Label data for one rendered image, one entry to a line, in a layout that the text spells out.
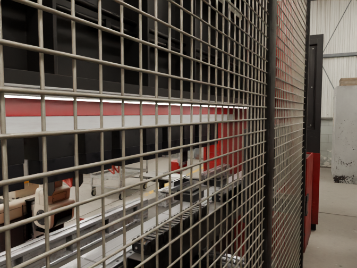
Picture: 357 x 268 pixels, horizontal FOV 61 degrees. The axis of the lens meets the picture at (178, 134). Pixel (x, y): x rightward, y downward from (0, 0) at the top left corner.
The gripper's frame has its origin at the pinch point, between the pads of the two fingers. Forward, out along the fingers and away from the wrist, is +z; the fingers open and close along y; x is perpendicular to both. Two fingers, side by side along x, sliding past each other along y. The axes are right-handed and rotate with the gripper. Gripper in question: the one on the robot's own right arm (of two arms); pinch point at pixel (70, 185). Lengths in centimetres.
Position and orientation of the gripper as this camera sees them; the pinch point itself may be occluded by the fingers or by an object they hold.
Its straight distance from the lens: 185.7
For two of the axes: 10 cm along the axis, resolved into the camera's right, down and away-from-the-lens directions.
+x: -8.1, 4.3, 4.0
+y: 4.1, -0.6, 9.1
